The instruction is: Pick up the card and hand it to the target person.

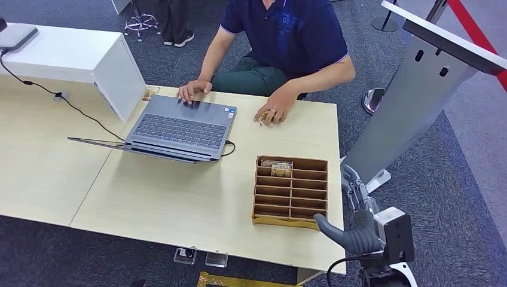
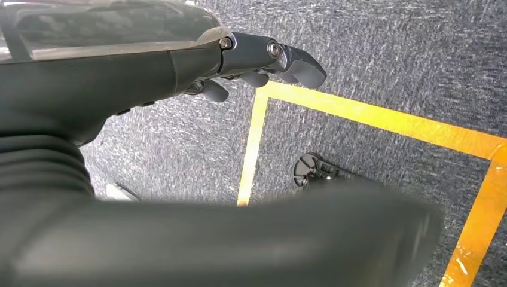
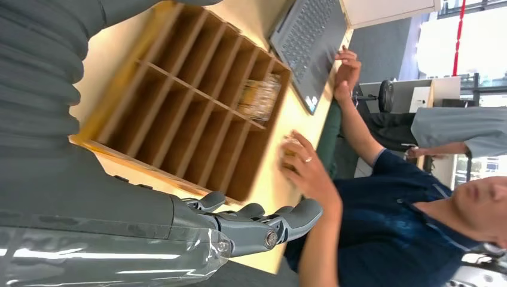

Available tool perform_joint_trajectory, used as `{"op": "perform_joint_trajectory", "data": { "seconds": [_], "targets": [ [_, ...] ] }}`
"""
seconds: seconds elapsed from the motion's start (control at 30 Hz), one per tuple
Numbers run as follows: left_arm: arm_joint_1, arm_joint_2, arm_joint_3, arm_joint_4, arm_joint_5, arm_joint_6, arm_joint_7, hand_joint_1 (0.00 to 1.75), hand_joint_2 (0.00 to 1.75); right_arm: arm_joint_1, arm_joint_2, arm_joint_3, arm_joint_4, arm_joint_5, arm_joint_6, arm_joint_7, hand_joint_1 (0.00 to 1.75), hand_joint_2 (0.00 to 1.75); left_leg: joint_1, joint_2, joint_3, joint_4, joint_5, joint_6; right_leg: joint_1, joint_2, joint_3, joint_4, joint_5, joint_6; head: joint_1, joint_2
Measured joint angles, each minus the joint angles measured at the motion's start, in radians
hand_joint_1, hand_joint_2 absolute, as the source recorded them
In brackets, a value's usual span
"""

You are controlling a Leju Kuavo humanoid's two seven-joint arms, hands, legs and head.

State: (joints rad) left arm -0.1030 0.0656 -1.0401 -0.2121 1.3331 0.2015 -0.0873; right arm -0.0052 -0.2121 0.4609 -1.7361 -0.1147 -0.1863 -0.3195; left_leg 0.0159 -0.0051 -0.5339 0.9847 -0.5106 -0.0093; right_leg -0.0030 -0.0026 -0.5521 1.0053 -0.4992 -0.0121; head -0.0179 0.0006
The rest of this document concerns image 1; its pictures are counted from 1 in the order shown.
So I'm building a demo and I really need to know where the person's left hand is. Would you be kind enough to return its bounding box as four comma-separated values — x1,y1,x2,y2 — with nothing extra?
254,84,298,127

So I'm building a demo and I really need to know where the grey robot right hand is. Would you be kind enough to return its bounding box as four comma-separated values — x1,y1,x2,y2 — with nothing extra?
314,164,384,257

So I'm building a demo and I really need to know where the person's right hand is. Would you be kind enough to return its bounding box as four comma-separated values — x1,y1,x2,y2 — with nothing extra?
177,80,213,105

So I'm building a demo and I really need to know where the person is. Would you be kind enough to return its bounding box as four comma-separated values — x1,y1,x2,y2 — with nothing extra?
156,0,196,48
177,0,356,127

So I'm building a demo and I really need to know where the brown cardboard card organizer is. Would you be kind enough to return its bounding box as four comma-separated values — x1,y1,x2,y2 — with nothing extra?
251,154,329,231

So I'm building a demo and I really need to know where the grey laptop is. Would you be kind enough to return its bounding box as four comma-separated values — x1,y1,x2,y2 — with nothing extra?
67,94,237,164

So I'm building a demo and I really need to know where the white desk leg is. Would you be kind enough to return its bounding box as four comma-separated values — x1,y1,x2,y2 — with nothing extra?
296,266,325,287

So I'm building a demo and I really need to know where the chrome chair base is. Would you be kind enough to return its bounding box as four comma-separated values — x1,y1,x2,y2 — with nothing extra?
124,0,162,43

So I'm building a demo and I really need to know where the white furniture panel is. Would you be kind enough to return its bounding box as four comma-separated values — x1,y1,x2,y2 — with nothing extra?
110,0,133,16

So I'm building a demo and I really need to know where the white cabinet box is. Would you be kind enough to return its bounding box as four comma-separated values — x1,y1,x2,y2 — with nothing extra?
0,23,148,124

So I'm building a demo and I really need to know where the grey kiosk stand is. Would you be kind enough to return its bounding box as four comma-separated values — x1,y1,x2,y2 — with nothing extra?
340,0,507,196

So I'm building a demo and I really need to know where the clear acrylic block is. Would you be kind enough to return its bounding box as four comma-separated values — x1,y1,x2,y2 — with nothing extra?
204,251,230,268
173,247,198,265

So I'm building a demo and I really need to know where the flat grey device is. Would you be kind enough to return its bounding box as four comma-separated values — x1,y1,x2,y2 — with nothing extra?
0,22,39,53

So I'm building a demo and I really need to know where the red barrier belt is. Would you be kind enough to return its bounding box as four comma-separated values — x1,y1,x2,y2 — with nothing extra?
447,0,507,93

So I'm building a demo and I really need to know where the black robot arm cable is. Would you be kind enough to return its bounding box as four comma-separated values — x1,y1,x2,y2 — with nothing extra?
326,254,383,287

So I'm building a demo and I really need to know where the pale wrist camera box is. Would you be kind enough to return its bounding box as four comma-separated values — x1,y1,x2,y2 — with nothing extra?
374,206,416,265

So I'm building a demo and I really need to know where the black laptop charging cable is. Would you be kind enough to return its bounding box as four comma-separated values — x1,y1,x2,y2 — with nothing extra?
219,139,237,158

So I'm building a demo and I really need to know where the long black power cable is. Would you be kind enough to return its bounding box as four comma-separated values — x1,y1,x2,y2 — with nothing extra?
0,48,127,142

